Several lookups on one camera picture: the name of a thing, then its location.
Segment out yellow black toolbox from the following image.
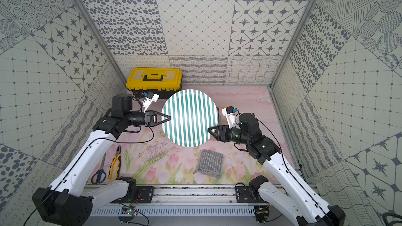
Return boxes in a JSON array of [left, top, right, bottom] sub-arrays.
[[126, 68, 183, 99]]

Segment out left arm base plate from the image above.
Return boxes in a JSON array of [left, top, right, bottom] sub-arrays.
[[120, 186, 155, 204]]

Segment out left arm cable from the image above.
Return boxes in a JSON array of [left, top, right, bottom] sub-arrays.
[[23, 125, 155, 226]]

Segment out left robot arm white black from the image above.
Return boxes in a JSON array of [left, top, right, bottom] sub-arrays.
[[32, 92, 171, 226]]

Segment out small circuit board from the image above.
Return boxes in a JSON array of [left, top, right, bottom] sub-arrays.
[[118, 206, 138, 223]]

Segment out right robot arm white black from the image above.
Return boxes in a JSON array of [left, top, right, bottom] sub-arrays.
[[208, 113, 345, 226]]

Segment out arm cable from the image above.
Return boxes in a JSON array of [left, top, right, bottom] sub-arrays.
[[23, 125, 155, 226], [238, 112, 334, 226]]

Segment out aluminium mounting rail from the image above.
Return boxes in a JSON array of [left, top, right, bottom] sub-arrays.
[[92, 184, 286, 218]]

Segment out grey wiping cloth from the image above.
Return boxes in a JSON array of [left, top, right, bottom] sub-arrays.
[[193, 150, 224, 179]]

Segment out black handled scissors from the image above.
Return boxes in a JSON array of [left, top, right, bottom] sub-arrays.
[[91, 154, 106, 185]]

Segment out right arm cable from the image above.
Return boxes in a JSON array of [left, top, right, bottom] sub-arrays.
[[238, 112, 334, 226]]

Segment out green striped plate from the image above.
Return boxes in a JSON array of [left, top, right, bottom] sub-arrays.
[[161, 90, 219, 148]]

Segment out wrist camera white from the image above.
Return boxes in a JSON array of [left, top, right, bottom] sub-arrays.
[[222, 106, 238, 129], [142, 91, 159, 112]]

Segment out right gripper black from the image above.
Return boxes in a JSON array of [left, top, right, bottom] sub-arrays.
[[208, 125, 250, 145]]

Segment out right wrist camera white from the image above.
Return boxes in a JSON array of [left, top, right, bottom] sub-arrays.
[[222, 106, 238, 129]]

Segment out yellow handled pliers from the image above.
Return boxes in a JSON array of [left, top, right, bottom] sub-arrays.
[[108, 146, 121, 180]]

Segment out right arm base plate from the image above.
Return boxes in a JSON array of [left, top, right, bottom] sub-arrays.
[[234, 184, 268, 204]]

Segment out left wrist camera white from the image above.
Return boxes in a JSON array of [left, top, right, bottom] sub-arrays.
[[142, 91, 159, 112]]

